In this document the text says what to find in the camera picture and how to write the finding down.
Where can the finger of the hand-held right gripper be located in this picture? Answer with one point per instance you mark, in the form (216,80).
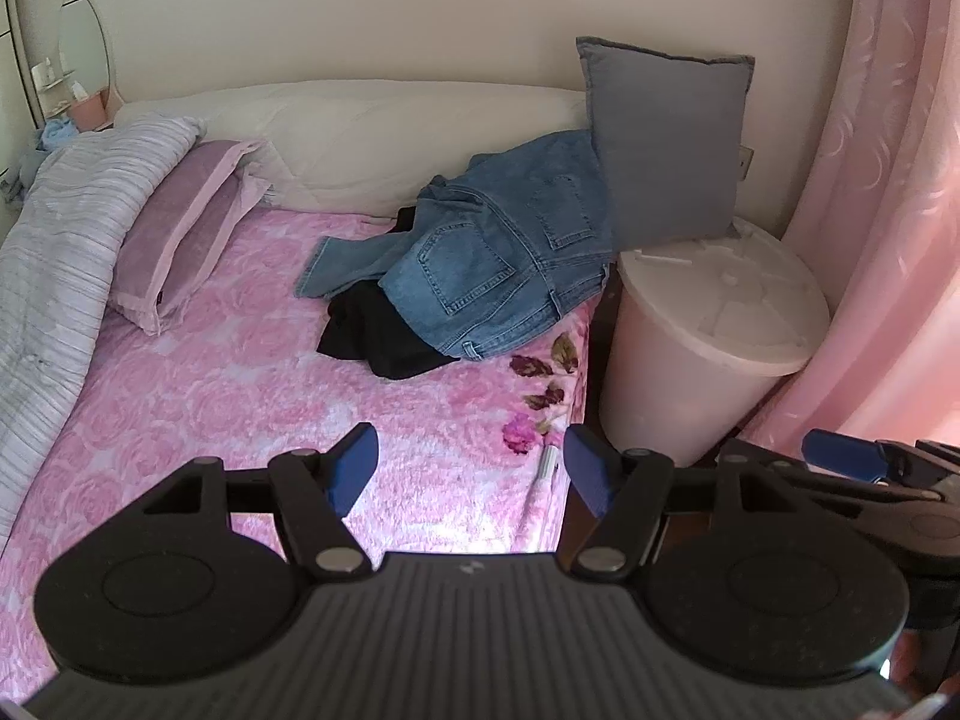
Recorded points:
(844,454)
(780,459)

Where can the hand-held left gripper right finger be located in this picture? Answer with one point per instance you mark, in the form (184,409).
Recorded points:
(589,472)

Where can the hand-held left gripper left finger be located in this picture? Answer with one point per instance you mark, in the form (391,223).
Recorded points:
(352,465)

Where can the blue denim jeans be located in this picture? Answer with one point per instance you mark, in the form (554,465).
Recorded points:
(465,262)

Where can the white blanket label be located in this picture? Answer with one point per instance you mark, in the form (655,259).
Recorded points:
(541,469)

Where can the black garment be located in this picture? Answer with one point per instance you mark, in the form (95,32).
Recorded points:
(375,345)

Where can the white lidded bin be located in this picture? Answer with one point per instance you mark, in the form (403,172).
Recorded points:
(675,360)

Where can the pink floral blanket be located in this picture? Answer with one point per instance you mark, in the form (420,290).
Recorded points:
(225,390)

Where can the pink curtain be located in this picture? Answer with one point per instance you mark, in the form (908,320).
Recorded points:
(885,202)

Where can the purple pillow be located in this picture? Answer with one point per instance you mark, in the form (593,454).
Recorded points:
(180,225)

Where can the grey-blue cushion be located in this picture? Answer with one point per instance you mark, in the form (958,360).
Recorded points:
(660,150)

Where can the long white pillow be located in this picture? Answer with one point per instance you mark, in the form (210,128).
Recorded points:
(375,135)

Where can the striped white quilt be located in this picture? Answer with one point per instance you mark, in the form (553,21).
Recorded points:
(60,240)

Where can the small blue cloth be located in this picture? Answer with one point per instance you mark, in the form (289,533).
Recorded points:
(54,135)

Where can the white corner shelf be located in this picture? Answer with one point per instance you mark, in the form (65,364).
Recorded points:
(56,86)

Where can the oval mirror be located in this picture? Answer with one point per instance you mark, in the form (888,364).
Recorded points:
(81,37)

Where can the wall socket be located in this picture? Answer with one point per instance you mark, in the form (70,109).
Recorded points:
(745,162)

